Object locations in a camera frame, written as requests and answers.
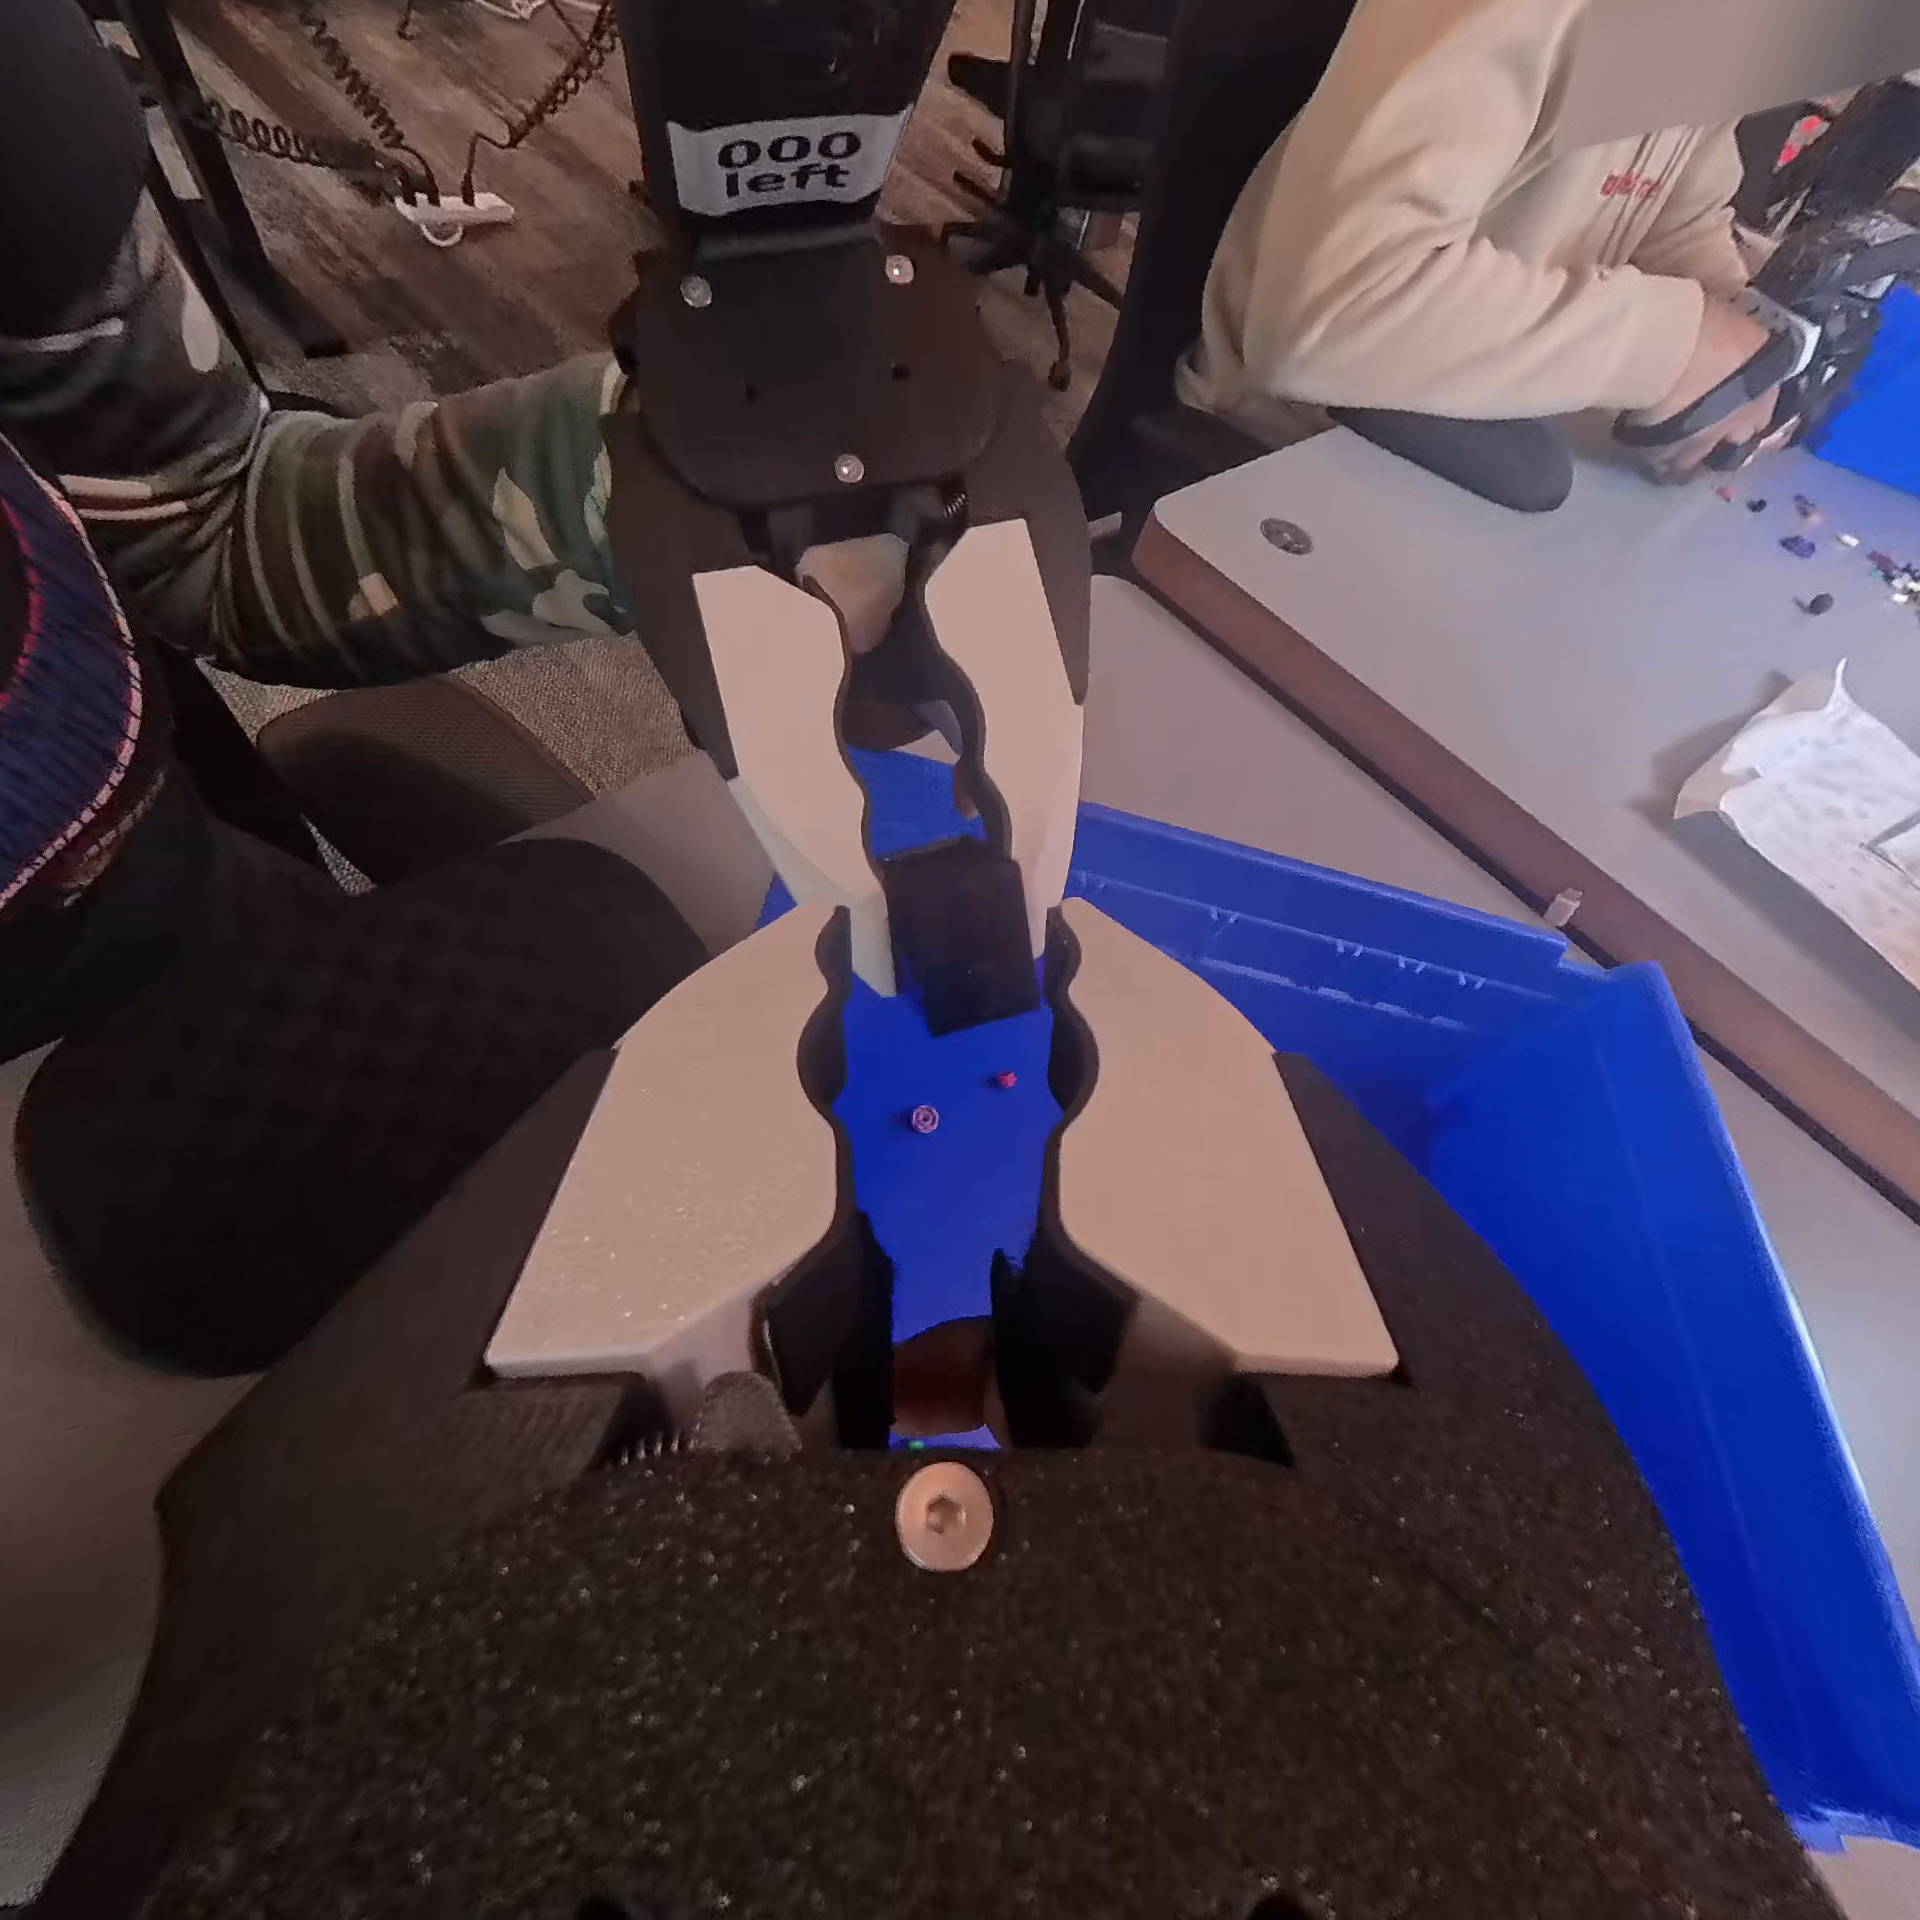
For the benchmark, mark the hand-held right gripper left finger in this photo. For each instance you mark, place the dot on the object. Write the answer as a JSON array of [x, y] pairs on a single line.
[[676, 1200]]

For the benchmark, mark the white power strip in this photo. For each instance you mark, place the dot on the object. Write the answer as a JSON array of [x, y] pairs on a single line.
[[450, 205]]

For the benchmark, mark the grey desk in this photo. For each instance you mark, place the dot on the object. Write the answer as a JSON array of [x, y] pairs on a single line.
[[1261, 766]]

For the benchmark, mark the black office chair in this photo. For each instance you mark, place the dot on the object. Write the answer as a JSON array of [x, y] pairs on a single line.
[[1201, 211]]

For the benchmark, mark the black toy brick base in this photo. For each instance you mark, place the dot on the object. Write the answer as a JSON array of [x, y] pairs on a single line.
[[961, 947]]

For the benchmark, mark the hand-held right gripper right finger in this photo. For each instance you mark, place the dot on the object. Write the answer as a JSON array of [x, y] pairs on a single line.
[[1217, 1200]]

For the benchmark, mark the black mesh cushion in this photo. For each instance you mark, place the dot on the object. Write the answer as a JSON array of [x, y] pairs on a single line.
[[331, 1111]]

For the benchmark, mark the person's dark clothing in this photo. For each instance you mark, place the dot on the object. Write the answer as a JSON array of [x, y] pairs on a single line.
[[61, 720]]

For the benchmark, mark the person's left forearm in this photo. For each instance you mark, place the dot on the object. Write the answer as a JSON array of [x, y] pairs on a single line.
[[331, 511]]

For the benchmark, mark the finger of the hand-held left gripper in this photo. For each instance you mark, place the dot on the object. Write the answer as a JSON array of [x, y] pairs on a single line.
[[1020, 676], [766, 690]]

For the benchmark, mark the white paper sheet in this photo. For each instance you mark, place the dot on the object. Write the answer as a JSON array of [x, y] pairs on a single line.
[[1817, 796]]

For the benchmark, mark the blue plastic bin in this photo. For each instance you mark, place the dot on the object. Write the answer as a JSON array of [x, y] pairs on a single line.
[[1560, 1200]]

